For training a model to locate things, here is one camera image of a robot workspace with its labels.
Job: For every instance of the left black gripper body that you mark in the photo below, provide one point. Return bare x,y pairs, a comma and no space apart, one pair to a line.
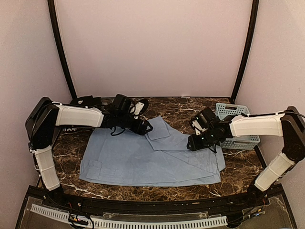
136,128

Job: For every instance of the white slotted cable duct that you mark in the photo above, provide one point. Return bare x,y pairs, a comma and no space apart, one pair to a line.
100,223

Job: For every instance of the folded black red printed shirt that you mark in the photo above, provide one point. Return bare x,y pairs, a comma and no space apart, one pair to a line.
75,129

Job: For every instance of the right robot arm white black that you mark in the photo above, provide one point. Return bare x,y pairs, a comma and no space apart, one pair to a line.
214,129

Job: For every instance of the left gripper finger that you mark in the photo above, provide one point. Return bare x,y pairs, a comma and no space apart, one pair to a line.
147,129
147,124

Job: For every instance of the small circuit board with wires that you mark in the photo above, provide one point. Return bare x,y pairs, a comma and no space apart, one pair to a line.
81,221

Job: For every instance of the light blue long sleeve shirt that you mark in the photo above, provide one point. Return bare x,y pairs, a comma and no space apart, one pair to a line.
157,159

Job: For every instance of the light blue plastic basket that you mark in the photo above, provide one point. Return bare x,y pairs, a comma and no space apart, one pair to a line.
242,138

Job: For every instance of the left black frame post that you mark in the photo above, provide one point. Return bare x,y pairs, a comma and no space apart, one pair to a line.
60,49

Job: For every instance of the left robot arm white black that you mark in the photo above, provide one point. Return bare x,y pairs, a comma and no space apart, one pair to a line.
49,118

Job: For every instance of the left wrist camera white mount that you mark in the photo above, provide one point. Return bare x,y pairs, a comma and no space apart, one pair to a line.
139,108

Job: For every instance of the black front rail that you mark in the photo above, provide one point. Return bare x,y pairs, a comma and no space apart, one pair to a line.
227,205

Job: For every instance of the black frame post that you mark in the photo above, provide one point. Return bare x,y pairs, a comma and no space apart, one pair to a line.
60,49
246,51

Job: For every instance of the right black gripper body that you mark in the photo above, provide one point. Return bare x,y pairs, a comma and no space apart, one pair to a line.
205,142

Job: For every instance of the right black frame post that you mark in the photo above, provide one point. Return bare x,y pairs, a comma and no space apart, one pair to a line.
246,51

